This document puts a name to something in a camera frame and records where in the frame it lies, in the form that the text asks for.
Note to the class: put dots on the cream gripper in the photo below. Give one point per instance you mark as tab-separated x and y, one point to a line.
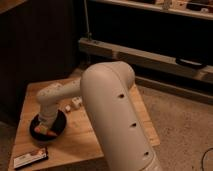
42	128

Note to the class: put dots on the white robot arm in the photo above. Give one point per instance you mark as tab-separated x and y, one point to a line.
104	89

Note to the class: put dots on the black round bowl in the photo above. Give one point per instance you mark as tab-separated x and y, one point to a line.
57	127

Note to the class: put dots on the black white flat box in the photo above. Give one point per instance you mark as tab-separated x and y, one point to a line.
30	158

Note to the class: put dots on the wooden table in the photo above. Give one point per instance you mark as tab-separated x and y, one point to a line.
77	143

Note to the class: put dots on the white tube bottle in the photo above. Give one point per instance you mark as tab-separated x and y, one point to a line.
74	104

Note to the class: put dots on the metal pole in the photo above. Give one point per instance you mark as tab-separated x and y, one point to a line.
88	32

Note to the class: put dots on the long wooden bench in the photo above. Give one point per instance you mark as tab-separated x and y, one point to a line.
156	71

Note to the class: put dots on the black handle on bench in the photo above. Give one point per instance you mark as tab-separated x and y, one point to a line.
190	65

